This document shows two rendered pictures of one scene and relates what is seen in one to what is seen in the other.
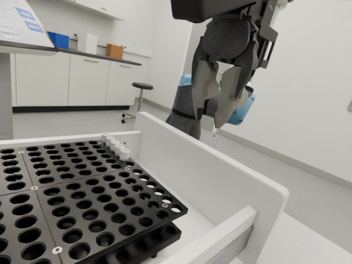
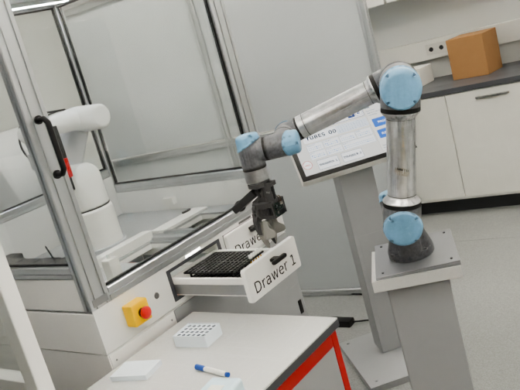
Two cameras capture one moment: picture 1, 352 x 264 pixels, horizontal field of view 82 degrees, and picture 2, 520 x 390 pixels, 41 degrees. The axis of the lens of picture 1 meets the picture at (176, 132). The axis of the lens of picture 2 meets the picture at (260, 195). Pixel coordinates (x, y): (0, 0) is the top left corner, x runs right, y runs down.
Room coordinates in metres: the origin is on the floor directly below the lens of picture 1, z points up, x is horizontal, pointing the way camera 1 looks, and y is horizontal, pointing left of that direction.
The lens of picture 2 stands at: (0.15, -2.16, 1.61)
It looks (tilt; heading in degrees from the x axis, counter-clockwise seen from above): 13 degrees down; 85
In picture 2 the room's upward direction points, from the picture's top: 16 degrees counter-clockwise
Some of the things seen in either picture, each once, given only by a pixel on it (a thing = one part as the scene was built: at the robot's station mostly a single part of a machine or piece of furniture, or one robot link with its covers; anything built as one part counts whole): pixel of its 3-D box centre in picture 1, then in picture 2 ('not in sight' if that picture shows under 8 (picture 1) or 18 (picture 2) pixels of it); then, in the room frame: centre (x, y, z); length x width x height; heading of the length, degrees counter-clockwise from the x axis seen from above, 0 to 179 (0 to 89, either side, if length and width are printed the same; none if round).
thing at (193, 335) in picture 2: not in sight; (197, 335); (0.01, -0.15, 0.78); 0.12 x 0.08 x 0.04; 142
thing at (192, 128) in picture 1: (184, 122); (408, 239); (0.75, -0.02, 0.83); 0.15 x 0.15 x 0.10
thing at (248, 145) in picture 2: not in sight; (251, 151); (0.33, -0.06, 1.26); 0.09 x 0.08 x 0.11; 163
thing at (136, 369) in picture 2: not in sight; (135, 370); (-0.19, -0.24, 0.77); 0.13 x 0.09 x 0.02; 149
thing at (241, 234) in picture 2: not in sight; (251, 234); (0.28, 0.42, 0.87); 0.29 x 0.02 x 0.11; 46
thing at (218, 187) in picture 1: (184, 170); (271, 268); (0.29, -0.03, 0.87); 0.29 x 0.02 x 0.11; 46
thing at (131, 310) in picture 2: not in sight; (138, 312); (-0.15, -0.06, 0.88); 0.07 x 0.05 x 0.07; 46
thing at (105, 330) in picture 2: not in sight; (117, 265); (-0.26, 0.56, 0.87); 1.02 x 0.95 x 0.14; 46
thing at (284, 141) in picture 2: not in sight; (282, 143); (0.42, -0.07, 1.26); 0.11 x 0.11 x 0.08; 73
